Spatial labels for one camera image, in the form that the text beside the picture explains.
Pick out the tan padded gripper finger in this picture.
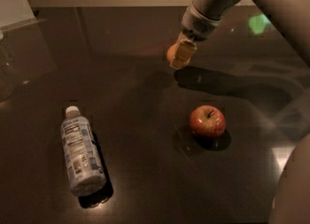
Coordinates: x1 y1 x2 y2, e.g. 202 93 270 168
172 39 197 65

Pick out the orange fruit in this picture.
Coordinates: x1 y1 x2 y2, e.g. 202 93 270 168
167 45 189 69

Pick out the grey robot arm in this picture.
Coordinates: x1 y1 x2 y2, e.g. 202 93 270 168
170 0 310 224

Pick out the red apple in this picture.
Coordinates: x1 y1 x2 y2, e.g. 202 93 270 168
189 105 226 140

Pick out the clear plastic water bottle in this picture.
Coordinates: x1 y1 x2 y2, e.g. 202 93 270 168
60 106 107 197

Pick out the white board at left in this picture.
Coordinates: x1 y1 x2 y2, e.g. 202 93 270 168
0 0 41 32

